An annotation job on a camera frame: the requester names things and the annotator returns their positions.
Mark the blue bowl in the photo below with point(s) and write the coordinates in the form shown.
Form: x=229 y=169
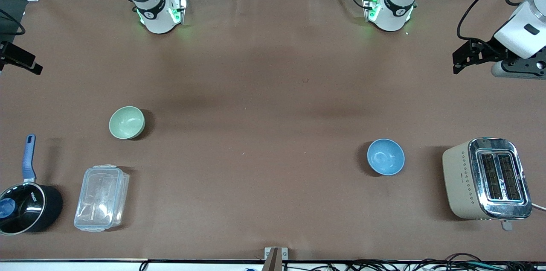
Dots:
x=385 y=156

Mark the brown table mat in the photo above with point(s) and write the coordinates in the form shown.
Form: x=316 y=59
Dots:
x=264 y=104

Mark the green bowl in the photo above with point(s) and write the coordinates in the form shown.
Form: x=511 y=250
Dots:
x=126 y=122

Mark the glass lid with blue knob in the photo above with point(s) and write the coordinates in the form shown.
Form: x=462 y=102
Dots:
x=21 y=209

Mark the beige chrome toaster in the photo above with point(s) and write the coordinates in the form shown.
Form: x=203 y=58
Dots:
x=486 y=179

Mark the clear plastic food container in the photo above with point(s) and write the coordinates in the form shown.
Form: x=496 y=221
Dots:
x=101 y=197

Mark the brown camera mount bracket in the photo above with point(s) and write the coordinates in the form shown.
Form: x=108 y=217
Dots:
x=275 y=259

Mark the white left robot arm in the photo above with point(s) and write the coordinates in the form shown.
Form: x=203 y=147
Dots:
x=394 y=15

